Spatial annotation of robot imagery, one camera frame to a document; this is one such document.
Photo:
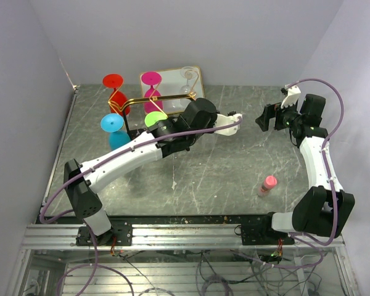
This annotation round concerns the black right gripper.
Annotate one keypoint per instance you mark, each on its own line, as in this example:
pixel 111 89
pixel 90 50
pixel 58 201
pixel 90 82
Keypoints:
pixel 271 111

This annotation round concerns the clear stemmed wine glass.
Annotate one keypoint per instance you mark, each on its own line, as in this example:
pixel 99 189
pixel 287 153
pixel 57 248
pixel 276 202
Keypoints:
pixel 191 75

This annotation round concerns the green plastic wine glass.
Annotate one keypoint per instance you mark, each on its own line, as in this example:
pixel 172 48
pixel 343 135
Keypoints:
pixel 153 117

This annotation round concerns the pink plastic wine glass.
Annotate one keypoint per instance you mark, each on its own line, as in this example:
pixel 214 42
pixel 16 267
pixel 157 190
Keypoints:
pixel 151 80

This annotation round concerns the blue plastic wine glass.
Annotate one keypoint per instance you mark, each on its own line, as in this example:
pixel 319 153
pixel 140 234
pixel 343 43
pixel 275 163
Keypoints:
pixel 113 124

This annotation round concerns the red plastic wine glass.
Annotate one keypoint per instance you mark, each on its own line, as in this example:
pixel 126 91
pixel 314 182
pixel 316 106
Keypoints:
pixel 117 99

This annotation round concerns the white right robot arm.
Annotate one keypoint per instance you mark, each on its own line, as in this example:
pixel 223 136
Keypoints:
pixel 326 207

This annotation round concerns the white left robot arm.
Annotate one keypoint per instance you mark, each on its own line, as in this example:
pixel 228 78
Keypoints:
pixel 147 147

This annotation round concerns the small pink capped bottle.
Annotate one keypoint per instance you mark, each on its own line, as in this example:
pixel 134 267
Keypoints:
pixel 267 185

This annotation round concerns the gold framed mirror tray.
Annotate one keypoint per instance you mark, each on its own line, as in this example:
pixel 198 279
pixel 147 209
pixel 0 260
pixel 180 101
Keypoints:
pixel 171 84

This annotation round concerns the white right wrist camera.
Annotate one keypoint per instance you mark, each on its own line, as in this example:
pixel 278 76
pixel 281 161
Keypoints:
pixel 291 94

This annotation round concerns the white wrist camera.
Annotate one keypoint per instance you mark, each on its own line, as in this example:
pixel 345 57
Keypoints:
pixel 227 125
pixel 291 94

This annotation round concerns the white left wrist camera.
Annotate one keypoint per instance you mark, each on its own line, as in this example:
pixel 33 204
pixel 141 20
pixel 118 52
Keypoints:
pixel 227 125

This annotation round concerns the gold wire wine glass rack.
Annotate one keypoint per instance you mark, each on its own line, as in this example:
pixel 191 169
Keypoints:
pixel 141 100

